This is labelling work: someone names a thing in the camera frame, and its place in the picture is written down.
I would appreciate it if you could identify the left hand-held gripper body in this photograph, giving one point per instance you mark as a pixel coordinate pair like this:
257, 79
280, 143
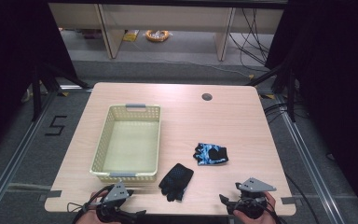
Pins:
115, 192

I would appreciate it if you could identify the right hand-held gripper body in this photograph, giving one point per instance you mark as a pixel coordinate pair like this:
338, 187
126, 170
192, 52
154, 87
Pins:
254, 186

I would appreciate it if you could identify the blue patterned fingerless glove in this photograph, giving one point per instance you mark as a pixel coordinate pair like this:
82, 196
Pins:
206, 154

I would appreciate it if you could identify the black fingerless glove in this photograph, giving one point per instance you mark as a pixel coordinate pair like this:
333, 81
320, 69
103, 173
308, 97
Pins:
176, 180

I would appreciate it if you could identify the pale yellow plastic basket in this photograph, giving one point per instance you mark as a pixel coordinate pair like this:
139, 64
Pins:
130, 143

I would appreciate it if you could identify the person's right hand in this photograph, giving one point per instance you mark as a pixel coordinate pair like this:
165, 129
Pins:
272, 206

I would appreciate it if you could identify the person's left hand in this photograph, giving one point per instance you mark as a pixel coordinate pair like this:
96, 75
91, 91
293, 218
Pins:
87, 219

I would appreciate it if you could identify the grey tape strip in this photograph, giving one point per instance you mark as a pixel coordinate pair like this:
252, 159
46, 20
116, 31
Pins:
53, 194
289, 200

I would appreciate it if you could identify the yellow black tape piece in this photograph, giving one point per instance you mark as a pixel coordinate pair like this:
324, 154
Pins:
64, 93
268, 96

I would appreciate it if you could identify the grey table grommet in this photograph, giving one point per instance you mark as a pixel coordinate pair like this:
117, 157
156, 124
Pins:
207, 96

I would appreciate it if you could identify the black metal stand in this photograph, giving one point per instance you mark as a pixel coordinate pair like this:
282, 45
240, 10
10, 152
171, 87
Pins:
291, 93
36, 93

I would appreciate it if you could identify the dark curtain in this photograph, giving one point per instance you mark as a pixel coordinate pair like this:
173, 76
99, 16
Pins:
12, 62
338, 77

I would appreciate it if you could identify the yellow packet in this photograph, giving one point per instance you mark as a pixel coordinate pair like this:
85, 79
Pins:
130, 36

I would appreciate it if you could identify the aluminium floor rail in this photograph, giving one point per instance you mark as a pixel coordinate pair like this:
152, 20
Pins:
15, 155
310, 161

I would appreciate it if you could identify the white desk frame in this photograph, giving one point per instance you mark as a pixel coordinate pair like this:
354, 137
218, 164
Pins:
167, 17

